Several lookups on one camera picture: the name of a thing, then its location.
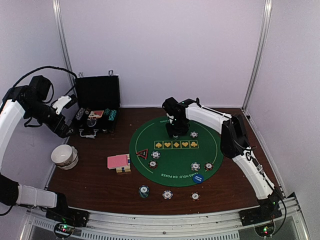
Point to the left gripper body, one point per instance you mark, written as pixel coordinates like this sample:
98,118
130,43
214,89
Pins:
54,125

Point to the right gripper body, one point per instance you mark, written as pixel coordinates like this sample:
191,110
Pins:
180,126

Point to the blue small blind button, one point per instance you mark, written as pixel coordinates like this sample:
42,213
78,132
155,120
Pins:
198,178

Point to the red-backed card deck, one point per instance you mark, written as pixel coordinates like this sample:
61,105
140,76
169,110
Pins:
117,161

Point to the blue white chip stack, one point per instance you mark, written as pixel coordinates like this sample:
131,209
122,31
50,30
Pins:
167,194

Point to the red black chip stack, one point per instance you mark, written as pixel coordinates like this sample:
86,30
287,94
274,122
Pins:
195,196

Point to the green chip stack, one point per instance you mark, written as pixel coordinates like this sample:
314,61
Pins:
144,191

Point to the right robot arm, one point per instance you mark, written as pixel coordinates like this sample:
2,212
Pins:
234,144

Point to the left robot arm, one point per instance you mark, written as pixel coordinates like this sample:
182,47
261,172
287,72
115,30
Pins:
30,102

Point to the white ceramic bowl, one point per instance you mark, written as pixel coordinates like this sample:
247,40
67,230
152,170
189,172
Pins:
61,153

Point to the clear acrylic dealer puck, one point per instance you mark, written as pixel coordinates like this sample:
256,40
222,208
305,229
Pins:
91,122

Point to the round green poker mat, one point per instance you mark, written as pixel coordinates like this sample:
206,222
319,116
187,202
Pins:
177,155

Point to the card deck in case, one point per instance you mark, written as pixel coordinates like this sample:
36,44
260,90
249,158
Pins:
96,114

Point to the scalloped white bowl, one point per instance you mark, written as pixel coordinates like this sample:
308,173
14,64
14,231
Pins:
71,163

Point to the triangular all-in marker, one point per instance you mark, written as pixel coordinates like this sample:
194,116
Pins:
143,153

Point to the black poker case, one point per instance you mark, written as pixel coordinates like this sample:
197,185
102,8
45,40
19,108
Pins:
98,93

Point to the teal chips in case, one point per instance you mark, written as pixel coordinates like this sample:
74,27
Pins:
110,114

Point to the gold card box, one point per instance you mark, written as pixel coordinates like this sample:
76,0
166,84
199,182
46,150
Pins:
123,168

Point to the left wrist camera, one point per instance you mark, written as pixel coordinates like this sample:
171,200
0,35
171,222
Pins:
65,101

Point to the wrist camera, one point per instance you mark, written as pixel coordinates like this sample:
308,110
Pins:
169,105
65,101

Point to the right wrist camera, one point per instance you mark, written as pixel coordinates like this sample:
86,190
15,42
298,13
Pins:
169,105

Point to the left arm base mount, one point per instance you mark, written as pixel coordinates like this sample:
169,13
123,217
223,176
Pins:
72,217

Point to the aluminium front rail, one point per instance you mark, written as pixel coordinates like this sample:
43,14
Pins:
223,225

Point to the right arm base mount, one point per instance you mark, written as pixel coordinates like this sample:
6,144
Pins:
254,216

